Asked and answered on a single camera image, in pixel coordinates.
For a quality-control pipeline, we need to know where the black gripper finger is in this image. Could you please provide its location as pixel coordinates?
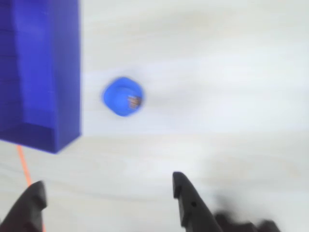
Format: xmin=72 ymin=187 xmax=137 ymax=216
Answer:
xmin=172 ymin=171 xmax=224 ymax=232
xmin=0 ymin=180 xmax=48 ymax=232

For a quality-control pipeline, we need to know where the blue rubber duck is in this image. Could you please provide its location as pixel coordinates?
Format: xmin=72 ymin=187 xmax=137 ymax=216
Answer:
xmin=101 ymin=76 xmax=145 ymax=118

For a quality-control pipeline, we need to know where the blue plastic box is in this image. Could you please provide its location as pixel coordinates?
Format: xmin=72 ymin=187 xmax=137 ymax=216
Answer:
xmin=0 ymin=0 xmax=83 ymax=154

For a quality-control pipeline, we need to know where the orange tape strip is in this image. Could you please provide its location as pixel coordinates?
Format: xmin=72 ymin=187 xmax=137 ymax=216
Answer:
xmin=16 ymin=145 xmax=47 ymax=232

